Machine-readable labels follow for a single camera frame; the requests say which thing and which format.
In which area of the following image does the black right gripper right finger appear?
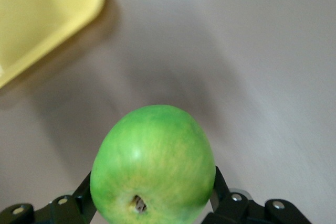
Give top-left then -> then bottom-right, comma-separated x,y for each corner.
202,165 -> 312,224

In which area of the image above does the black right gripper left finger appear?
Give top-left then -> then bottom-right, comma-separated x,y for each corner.
0,170 -> 99,224

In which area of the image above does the green apple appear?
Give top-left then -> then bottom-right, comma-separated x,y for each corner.
89,104 -> 217,224

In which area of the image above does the yellow plastic tray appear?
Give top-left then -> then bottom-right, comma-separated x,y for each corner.
0,0 -> 107,90

